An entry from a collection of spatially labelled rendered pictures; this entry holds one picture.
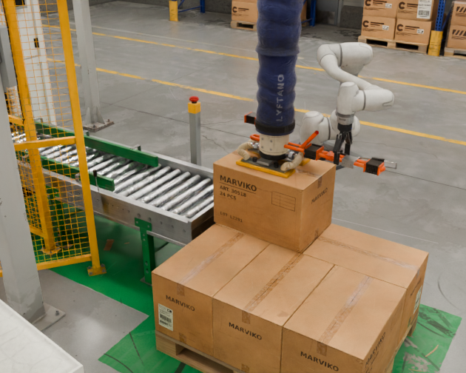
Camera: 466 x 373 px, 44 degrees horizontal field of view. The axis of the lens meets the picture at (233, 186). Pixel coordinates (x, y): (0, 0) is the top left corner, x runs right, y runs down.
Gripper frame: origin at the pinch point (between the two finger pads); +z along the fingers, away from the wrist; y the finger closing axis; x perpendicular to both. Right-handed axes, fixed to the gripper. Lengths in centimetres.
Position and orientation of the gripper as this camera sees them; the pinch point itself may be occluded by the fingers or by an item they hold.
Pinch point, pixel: (341, 158)
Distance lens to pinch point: 313.4
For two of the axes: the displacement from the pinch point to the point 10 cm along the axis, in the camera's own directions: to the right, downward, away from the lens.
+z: 0.0, 8.9, 4.5
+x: 8.3, 2.6, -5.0
